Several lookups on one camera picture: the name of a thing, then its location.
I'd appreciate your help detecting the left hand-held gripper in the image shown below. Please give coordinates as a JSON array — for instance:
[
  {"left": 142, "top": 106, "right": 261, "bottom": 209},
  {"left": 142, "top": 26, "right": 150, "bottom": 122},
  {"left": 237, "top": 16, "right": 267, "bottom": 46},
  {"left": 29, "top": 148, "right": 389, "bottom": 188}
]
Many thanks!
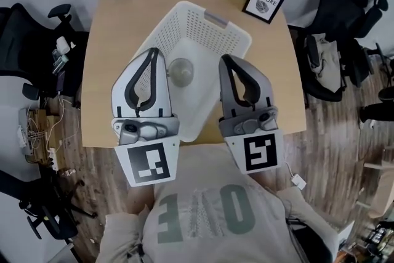
[{"left": 110, "top": 47, "right": 182, "bottom": 188}]

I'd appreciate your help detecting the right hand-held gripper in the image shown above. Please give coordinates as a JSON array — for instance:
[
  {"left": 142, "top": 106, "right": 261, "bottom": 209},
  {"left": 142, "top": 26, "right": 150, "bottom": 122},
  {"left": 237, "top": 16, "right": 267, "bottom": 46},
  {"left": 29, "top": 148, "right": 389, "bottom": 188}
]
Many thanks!
[{"left": 217, "top": 54, "right": 284, "bottom": 176}]

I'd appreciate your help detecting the white cup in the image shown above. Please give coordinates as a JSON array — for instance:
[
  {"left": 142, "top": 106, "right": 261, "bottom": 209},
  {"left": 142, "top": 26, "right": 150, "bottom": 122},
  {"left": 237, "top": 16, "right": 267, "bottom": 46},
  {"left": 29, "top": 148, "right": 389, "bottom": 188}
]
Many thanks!
[{"left": 167, "top": 57, "right": 196, "bottom": 88}]

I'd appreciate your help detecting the white perforated plastic basket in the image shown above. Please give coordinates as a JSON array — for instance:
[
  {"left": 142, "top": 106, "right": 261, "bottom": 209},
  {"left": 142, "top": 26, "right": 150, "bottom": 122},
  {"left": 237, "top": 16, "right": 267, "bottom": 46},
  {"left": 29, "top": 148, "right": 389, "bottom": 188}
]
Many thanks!
[{"left": 131, "top": 0, "right": 252, "bottom": 144}]

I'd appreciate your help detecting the person's right forearm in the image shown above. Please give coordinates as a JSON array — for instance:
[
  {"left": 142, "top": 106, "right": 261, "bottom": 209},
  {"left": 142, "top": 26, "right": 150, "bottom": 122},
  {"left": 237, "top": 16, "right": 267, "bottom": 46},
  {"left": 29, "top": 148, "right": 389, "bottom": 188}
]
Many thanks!
[{"left": 254, "top": 169, "right": 278, "bottom": 192}]

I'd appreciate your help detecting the person's left forearm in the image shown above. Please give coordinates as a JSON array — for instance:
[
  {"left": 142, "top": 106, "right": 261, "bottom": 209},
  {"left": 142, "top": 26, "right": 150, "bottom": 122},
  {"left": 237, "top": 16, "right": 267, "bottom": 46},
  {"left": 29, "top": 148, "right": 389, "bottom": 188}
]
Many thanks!
[{"left": 127, "top": 184, "right": 155, "bottom": 214}]

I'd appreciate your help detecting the clear plastic bottle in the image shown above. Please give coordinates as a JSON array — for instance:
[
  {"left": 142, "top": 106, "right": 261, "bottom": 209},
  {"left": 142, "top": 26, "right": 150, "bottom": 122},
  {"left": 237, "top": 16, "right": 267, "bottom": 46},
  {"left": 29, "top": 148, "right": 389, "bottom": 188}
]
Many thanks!
[{"left": 51, "top": 51, "right": 71, "bottom": 75}]

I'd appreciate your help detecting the beige crumpled cloth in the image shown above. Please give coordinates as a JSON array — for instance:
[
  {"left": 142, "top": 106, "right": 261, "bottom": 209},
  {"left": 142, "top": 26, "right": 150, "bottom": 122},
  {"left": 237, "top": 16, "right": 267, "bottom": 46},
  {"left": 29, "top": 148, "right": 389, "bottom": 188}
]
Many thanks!
[{"left": 312, "top": 33, "right": 348, "bottom": 94}]

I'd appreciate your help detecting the small white device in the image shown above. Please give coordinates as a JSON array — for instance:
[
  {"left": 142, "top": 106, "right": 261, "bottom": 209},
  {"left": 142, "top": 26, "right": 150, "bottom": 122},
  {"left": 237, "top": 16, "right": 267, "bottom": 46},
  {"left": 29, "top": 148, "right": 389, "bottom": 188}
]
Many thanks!
[{"left": 55, "top": 36, "right": 71, "bottom": 55}]

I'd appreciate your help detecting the black framed leaf picture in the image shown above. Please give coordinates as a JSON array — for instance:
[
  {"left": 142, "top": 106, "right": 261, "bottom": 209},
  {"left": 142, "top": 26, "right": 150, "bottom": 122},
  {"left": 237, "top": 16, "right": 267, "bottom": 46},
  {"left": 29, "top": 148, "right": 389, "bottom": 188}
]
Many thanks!
[{"left": 241, "top": 0, "right": 289, "bottom": 25}]

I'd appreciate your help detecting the white power adapter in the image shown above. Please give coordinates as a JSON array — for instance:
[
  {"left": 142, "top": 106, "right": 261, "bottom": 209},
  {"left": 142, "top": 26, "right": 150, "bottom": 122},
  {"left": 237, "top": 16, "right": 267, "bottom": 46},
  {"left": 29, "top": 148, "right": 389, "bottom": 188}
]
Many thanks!
[{"left": 291, "top": 174, "right": 308, "bottom": 190}]

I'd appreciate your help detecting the white power strip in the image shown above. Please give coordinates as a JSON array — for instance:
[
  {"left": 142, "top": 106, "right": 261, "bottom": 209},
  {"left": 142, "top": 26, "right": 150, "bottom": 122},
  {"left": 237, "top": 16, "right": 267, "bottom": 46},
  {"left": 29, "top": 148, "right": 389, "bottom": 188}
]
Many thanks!
[{"left": 47, "top": 147, "right": 60, "bottom": 171}]

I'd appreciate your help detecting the black office chair with clutter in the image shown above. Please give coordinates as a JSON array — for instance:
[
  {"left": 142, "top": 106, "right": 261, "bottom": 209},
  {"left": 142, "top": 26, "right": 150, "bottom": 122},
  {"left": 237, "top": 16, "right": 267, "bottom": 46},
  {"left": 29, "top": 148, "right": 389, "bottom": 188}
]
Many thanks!
[{"left": 0, "top": 2, "right": 90, "bottom": 108}]

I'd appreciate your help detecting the person's grey printed shirt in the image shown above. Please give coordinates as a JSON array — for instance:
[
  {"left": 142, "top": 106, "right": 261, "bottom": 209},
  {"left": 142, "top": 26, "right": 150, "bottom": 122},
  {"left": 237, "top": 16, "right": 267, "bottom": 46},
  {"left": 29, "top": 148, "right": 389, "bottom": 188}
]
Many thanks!
[{"left": 98, "top": 144, "right": 339, "bottom": 263}]

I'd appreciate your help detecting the black office chair with cloth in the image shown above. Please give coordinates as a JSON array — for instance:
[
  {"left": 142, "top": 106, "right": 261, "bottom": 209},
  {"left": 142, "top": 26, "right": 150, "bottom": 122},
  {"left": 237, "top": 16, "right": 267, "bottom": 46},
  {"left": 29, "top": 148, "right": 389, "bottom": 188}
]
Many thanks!
[{"left": 287, "top": 0, "right": 375, "bottom": 108}]

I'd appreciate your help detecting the black mesh office chair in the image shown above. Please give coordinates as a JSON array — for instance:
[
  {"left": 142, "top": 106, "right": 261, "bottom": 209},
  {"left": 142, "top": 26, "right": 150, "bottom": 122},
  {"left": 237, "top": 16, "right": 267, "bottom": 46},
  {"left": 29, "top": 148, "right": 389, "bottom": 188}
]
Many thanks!
[{"left": 0, "top": 168, "right": 99, "bottom": 241}]

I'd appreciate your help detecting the light wooden shelf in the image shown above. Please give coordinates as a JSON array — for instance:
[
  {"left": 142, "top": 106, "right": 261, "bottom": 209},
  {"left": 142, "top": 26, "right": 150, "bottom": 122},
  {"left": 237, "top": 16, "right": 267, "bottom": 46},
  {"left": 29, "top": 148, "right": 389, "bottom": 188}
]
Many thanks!
[{"left": 356, "top": 145, "right": 394, "bottom": 220}]

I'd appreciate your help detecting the white low cabinet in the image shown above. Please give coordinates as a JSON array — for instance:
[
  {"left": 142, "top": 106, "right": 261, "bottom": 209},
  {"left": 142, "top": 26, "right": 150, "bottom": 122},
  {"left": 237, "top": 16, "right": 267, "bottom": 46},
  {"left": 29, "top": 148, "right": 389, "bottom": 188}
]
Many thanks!
[{"left": 51, "top": 239, "right": 75, "bottom": 263}]

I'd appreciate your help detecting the white side desk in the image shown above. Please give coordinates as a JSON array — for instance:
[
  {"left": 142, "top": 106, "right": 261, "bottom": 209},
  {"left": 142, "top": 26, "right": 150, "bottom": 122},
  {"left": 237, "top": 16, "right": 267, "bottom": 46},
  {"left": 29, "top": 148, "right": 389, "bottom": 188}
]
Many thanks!
[{"left": 334, "top": 219, "right": 355, "bottom": 256}]

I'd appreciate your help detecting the grey device with cables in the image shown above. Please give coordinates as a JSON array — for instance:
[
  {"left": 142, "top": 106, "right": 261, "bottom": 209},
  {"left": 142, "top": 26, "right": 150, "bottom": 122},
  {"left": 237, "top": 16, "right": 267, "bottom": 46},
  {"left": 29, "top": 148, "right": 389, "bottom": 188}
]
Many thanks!
[{"left": 17, "top": 107, "right": 35, "bottom": 155}]

